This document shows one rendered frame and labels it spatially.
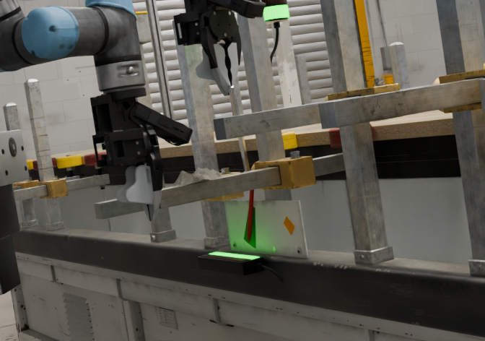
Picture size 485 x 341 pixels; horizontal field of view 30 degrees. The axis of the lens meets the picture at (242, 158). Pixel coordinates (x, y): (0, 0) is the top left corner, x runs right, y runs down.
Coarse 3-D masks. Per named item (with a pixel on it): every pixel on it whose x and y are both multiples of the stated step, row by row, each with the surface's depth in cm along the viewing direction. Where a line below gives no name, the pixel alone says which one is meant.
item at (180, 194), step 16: (320, 160) 162; (336, 160) 163; (224, 176) 153; (240, 176) 153; (256, 176) 155; (272, 176) 156; (176, 192) 147; (192, 192) 148; (208, 192) 150; (224, 192) 151; (160, 208) 145
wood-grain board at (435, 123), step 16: (432, 112) 192; (304, 128) 221; (320, 128) 202; (384, 128) 165; (400, 128) 161; (416, 128) 158; (432, 128) 154; (448, 128) 151; (160, 144) 282; (224, 144) 216; (256, 144) 203; (304, 144) 187; (320, 144) 182
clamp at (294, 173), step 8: (272, 160) 160; (280, 160) 156; (288, 160) 154; (296, 160) 155; (304, 160) 156; (312, 160) 156; (256, 168) 163; (280, 168) 157; (288, 168) 154; (296, 168) 155; (304, 168) 155; (312, 168) 156; (280, 176) 157; (288, 176) 155; (296, 176) 155; (304, 176) 155; (312, 176) 156; (280, 184) 157; (288, 184) 155; (296, 184) 154; (304, 184) 155; (312, 184) 156
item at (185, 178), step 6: (198, 168) 151; (204, 168) 151; (180, 174) 150; (186, 174) 150; (192, 174) 150; (198, 174) 148; (204, 174) 150; (210, 174) 150; (216, 174) 153; (180, 180) 150; (186, 180) 147; (192, 180) 147; (198, 180) 147
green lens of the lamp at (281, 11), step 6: (276, 6) 161; (282, 6) 162; (264, 12) 161; (270, 12) 161; (276, 12) 161; (282, 12) 162; (288, 12) 163; (264, 18) 162; (270, 18) 161; (288, 18) 165
